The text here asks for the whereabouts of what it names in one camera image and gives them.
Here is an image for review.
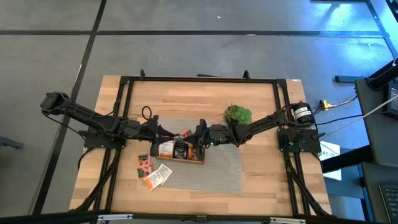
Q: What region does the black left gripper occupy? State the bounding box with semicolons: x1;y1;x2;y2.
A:
124;114;175;157

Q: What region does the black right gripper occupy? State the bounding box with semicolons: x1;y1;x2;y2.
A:
186;119;237;156

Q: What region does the red peach tea packet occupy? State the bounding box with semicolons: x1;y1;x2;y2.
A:
137;163;155;180
188;144;201;161
137;154;152;169
174;128;194;143

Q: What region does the white orange Tazo tea packet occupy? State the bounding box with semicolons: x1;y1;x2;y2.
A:
143;170;165;192
157;163;174;185
158;141;175;158

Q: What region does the dark blackcurrant tea packet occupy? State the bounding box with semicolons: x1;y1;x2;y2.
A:
174;142;189;159

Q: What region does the wooden tea organiser box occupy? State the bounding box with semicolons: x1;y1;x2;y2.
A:
154;139;206;166

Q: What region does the grey woven placemat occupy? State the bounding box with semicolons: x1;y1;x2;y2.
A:
149;117;244;196

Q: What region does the succulent in triangle-patterned pot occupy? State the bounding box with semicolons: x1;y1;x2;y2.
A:
222;104;253;126

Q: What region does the black crossbar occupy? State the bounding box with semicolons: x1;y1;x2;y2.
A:
0;210;398;224

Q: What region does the white printed sign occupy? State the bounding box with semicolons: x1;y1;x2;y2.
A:
318;140;342;162

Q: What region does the white paper sheet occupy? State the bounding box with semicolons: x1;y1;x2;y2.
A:
323;167;342;181

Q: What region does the slanted black beam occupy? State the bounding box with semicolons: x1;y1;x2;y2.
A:
322;144;374;174

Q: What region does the grey chair foot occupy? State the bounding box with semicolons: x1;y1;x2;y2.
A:
0;135;25;150

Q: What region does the teal metal bar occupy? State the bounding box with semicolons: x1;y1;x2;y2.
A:
335;75;368;83

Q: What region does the grey desk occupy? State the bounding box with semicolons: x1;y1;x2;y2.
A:
354;77;398;224

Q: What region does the thick black beam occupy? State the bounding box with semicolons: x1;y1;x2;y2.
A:
366;57;398;91

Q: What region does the black keyboard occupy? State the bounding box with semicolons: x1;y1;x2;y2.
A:
378;184;398;223

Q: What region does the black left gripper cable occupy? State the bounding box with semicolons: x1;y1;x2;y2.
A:
141;105;153;121

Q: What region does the black aluminium table frame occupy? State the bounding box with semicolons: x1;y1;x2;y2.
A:
70;68;332;217

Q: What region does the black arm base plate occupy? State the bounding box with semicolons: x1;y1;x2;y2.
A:
277;128;322;154
83;129;127;149

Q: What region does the silver metal bracket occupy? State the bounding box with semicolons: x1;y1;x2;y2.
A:
97;213;134;222
269;217;307;224

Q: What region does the black floor cable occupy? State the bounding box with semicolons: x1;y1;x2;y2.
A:
307;107;364;128

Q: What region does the white cable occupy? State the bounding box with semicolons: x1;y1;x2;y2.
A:
320;95;398;141

